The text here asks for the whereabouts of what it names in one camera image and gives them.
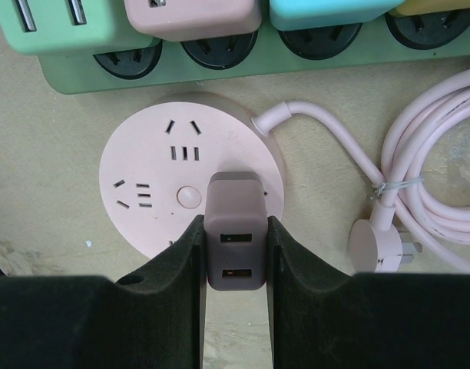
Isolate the green power strip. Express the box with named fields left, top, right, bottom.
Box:
left=39, top=17, right=470, bottom=95

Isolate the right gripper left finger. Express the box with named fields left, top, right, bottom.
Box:
left=0, top=216, right=207, bottom=368

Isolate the yellow usb charger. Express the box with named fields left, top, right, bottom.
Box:
left=389, top=0, right=470, bottom=17

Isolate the pink round power strip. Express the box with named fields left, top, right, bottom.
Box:
left=99, top=93, right=286, bottom=258

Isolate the teal usb charger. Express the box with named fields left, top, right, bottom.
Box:
left=269, top=0, right=403, bottom=31

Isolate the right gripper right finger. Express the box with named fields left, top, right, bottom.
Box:
left=266, top=217, right=470, bottom=368

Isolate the pink power cable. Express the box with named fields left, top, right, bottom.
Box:
left=250, top=65, right=470, bottom=274

